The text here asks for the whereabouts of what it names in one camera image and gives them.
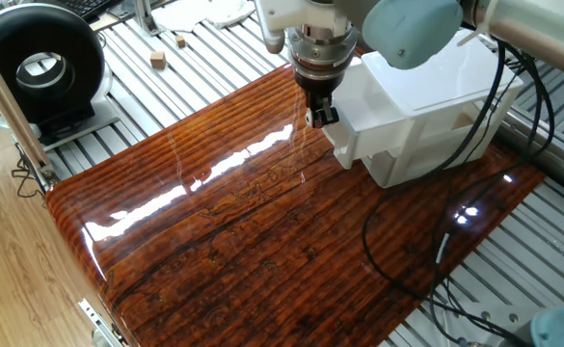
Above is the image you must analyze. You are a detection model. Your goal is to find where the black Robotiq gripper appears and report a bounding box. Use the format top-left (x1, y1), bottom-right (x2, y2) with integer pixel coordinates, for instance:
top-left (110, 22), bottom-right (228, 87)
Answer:
top-left (293, 67), bottom-right (345, 129)

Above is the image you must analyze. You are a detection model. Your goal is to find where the white drawer with white knob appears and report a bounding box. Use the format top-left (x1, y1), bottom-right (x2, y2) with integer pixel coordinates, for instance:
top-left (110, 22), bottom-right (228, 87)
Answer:
top-left (320, 60), bottom-right (416, 170)

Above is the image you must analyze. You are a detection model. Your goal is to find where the white plastic drawer cabinet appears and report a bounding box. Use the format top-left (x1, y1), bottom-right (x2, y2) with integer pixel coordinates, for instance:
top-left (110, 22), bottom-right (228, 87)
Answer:
top-left (361, 28), bottom-right (524, 190)

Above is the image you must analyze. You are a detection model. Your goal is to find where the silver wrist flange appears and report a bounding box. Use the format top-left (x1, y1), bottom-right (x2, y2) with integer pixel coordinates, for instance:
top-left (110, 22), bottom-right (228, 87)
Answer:
top-left (288, 26), bottom-right (360, 81)

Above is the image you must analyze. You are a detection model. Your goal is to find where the glossy wood grain mat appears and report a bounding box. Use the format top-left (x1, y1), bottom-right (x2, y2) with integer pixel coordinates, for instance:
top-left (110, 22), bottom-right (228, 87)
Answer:
top-left (44, 47), bottom-right (548, 347)

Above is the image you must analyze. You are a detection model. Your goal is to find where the white cloth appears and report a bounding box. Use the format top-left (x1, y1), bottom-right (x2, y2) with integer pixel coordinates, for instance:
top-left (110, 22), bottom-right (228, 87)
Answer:
top-left (151, 0), bottom-right (257, 34)

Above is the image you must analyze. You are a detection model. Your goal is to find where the black keyboard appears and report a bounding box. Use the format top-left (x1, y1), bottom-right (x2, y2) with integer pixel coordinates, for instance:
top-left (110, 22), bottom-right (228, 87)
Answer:
top-left (44, 0), bottom-right (119, 21)

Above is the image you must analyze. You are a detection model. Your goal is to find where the white printed wrist mount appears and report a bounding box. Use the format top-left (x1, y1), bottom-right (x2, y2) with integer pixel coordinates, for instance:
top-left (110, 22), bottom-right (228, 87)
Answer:
top-left (255, 0), bottom-right (355, 55)

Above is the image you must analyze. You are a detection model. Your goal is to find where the thick black cable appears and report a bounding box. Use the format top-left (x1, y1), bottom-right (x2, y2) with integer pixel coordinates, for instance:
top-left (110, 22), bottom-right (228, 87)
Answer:
top-left (361, 40), bottom-right (533, 347)
top-left (428, 47), bottom-right (557, 346)

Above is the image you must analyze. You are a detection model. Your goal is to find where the small aluminium upright bracket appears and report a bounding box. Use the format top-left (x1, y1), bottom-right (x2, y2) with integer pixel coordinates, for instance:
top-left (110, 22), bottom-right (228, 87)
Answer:
top-left (133, 0), bottom-right (162, 38)

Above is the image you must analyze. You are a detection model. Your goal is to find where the metal table edge bracket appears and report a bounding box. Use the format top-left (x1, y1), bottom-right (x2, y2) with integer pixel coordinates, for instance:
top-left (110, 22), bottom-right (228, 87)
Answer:
top-left (77, 298), bottom-right (128, 347)

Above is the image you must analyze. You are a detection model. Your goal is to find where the thin black floor cable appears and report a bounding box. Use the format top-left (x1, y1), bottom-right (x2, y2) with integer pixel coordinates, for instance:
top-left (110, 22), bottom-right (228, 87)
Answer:
top-left (11, 144), bottom-right (46, 200)

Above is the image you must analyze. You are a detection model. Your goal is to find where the slanted aluminium frame post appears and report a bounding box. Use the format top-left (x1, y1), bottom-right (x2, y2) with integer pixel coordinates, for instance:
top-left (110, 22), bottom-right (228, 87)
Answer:
top-left (0, 31), bottom-right (61, 192)

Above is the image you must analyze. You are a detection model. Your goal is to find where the black ring light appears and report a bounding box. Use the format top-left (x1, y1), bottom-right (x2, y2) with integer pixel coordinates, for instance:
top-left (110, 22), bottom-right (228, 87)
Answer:
top-left (0, 3), bottom-right (121, 146)

